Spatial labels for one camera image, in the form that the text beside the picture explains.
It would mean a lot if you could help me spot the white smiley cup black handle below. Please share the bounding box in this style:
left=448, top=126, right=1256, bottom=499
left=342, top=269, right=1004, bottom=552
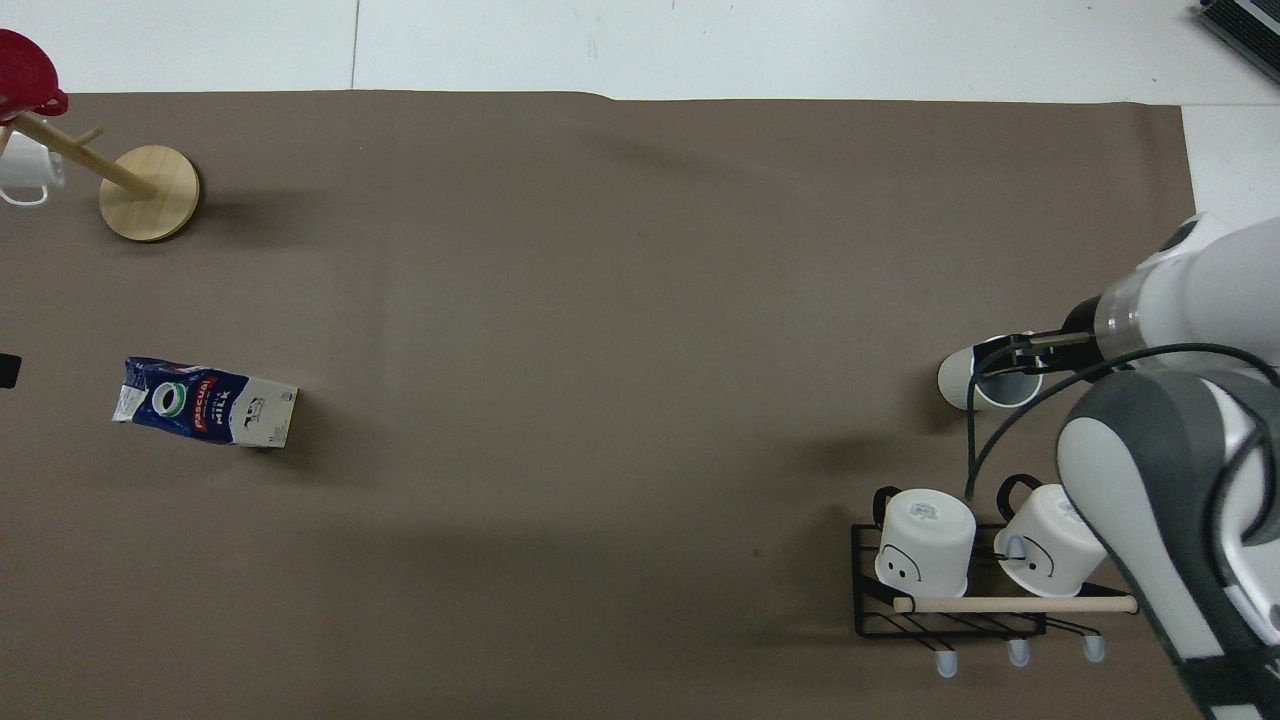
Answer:
left=872, top=486, right=978, bottom=599
left=993, top=474, right=1110, bottom=599

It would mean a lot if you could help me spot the black cable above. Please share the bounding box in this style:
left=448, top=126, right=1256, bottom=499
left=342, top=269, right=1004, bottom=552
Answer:
left=962, top=343, right=1280, bottom=561

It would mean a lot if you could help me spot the wooden mug tree stand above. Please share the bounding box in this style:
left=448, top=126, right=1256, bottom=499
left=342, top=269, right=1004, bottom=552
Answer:
left=0, top=110, right=202, bottom=243

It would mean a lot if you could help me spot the black wire rack wooden bar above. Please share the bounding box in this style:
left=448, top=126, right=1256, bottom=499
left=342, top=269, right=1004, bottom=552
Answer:
left=850, top=520, right=1141, bottom=680

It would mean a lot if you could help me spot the dark grey ribbed panel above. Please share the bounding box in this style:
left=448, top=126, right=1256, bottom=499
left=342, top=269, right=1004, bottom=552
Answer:
left=1197, top=0, right=1280, bottom=73

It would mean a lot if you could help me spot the white mug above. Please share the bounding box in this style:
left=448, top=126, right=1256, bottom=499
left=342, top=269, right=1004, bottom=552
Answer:
left=0, top=134, right=68, bottom=207

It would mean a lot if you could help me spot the red cup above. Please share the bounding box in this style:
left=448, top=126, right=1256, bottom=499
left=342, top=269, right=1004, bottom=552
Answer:
left=0, top=28, right=70, bottom=127

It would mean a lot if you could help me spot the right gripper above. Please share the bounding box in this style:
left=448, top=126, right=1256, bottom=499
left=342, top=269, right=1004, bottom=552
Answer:
left=984, top=297, right=1102, bottom=378

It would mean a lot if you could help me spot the white cup with black handle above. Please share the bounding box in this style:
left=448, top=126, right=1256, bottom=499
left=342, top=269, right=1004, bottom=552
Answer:
left=937, top=338, right=1047, bottom=413

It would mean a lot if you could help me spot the blue and white milk carton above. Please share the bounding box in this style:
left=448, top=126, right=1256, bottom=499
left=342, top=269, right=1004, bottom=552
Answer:
left=112, top=356, right=300, bottom=450

